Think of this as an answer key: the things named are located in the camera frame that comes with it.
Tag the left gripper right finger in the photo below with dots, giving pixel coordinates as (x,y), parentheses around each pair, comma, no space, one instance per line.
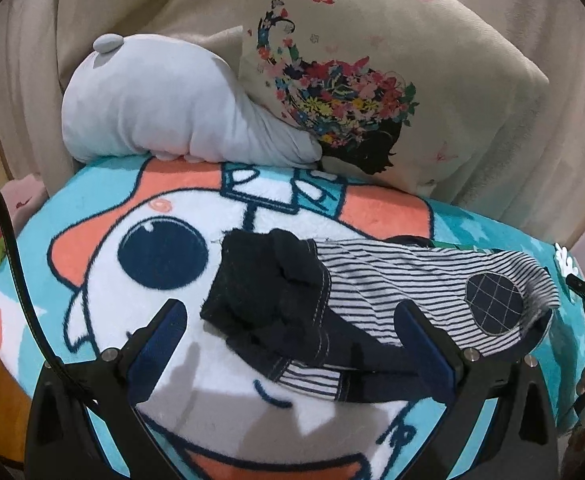
(438,360)

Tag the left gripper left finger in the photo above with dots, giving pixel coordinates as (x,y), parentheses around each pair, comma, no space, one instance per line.
(133,372)

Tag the navy striped child pants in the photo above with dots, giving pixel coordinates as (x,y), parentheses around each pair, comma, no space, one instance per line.
(318,316)

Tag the white hair clip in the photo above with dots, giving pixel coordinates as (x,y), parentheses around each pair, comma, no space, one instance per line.
(565,263)

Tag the cartoon dog fleece blanket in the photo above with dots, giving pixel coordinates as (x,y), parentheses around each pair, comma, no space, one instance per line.
(103,255)

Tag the pink plush toy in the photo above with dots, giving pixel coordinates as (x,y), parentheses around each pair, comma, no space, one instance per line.
(23,198)

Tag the beige floral cushion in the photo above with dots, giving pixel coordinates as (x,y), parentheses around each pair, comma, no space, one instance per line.
(403,92)

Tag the beige curtain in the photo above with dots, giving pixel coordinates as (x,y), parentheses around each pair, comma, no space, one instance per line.
(532,176)

